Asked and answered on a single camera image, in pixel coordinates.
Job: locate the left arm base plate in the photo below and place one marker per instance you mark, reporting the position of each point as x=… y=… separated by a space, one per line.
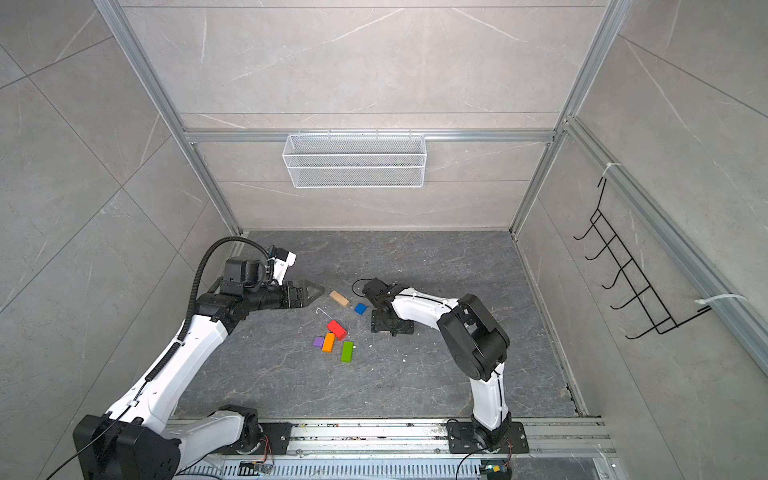
x=272 y=436

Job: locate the aluminium front rail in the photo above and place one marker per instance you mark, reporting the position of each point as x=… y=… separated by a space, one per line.
x=435 y=438

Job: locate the black wire hook rack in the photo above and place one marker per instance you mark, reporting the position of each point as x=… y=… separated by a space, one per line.
x=630 y=272

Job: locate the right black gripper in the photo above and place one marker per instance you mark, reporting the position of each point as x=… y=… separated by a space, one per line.
x=377 y=324

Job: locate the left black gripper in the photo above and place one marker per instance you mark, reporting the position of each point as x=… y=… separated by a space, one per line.
x=290 y=302

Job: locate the orange-yellow wood block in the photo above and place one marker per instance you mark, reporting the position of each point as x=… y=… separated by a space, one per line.
x=328 y=343

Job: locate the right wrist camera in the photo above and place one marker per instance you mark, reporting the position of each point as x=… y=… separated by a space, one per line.
x=378 y=293

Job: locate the long natural wood block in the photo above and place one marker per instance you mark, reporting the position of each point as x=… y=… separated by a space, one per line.
x=340 y=299

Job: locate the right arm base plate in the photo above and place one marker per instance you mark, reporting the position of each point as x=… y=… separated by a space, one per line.
x=466 y=437

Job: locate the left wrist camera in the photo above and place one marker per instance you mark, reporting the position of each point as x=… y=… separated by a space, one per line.
x=279 y=261

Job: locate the green wood block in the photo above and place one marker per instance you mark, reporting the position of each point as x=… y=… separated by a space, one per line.
x=347 y=351

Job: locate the white zip tie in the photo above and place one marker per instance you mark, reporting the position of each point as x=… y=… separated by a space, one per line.
x=725 y=296

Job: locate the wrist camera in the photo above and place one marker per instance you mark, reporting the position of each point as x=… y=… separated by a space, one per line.
x=279 y=261
x=378 y=293

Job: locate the red rectangular wood block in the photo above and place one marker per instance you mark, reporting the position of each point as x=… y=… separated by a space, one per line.
x=337 y=330

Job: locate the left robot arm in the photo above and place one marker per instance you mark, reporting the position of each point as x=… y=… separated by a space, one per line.
x=132 y=439

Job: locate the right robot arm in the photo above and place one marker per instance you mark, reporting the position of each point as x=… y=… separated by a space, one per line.
x=475 y=340

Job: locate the white wire mesh basket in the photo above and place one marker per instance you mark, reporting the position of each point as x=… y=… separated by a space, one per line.
x=360 y=160

